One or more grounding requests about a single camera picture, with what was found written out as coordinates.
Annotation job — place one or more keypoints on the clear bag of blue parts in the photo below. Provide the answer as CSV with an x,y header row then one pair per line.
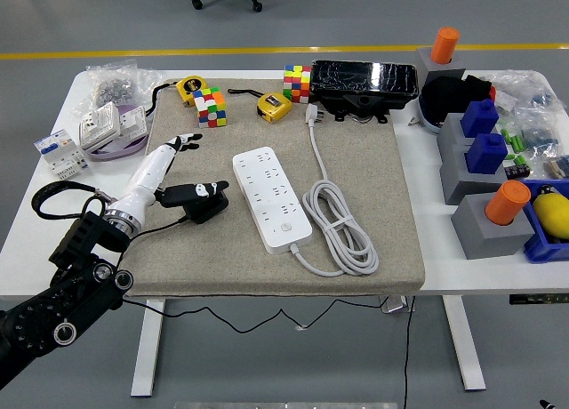
x,y
529,89
540,135

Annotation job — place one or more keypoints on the orange cylinder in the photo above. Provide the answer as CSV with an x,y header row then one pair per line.
x,y
444,46
507,202

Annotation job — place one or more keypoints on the black capacitor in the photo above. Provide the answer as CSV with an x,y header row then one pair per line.
x,y
518,169

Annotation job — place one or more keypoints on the yellow toy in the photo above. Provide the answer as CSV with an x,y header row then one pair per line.
x,y
553,213

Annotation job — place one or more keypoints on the black table control panel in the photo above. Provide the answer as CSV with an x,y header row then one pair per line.
x,y
538,299

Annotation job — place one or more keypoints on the white blue round case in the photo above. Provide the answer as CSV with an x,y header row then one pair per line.
x,y
429,124

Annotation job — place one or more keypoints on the small green cylinder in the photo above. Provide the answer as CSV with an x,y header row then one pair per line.
x,y
505,134
518,143
509,160

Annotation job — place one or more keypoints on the clear bag of brown parts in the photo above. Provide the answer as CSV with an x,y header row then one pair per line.
x,y
559,166

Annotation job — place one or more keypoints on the black cloth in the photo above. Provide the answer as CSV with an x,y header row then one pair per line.
x,y
444,98

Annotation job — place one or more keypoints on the blue block with knob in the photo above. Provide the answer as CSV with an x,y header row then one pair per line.
x,y
486,153
479,117

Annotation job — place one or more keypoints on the yellow tape measure black dial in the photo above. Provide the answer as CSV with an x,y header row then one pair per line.
x,y
190,88

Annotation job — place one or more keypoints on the white wall socket panel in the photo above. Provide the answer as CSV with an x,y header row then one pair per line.
x,y
98,126
132,122

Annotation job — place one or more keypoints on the grey block with hole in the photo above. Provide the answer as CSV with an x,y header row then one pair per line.
x,y
484,244
458,182
424,64
449,131

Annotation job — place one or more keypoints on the clear bag of metal nuts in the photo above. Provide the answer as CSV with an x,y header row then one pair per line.
x,y
113,89

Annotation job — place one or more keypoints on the small metal clip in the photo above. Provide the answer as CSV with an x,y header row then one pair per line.
x,y
414,122

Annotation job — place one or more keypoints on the white blue circuit breaker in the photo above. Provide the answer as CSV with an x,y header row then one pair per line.
x,y
58,153

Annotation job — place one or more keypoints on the white table leg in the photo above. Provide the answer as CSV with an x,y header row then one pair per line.
x,y
146,360
467,351

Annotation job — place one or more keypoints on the yellow tape measure grey clip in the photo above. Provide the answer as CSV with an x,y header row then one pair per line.
x,y
273,106

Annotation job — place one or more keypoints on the grey-brown mat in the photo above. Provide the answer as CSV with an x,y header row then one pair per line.
x,y
200,258

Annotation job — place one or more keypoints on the colourful puzzle cube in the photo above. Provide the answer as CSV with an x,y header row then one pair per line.
x,y
295,84
210,109

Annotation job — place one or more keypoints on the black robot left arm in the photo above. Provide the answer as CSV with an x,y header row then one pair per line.
x,y
80,293

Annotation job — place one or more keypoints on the black plug adapter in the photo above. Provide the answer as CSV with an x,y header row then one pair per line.
x,y
204,212

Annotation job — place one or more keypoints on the purple tape roll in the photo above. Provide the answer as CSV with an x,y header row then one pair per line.
x,y
117,152

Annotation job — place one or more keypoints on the black device cracked glossy top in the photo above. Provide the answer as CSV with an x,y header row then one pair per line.
x,y
362,77

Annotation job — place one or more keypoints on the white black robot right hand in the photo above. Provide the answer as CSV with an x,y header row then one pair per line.
x,y
547,405

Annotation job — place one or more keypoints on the blue plastic bin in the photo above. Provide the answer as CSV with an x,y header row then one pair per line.
x,y
540,249

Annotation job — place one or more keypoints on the metal bracket under table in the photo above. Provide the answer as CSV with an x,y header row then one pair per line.
x,y
395,304

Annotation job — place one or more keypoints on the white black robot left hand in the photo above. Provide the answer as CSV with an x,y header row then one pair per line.
x,y
146,173

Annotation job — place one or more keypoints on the white power strip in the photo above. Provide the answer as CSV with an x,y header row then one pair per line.
x,y
266,195

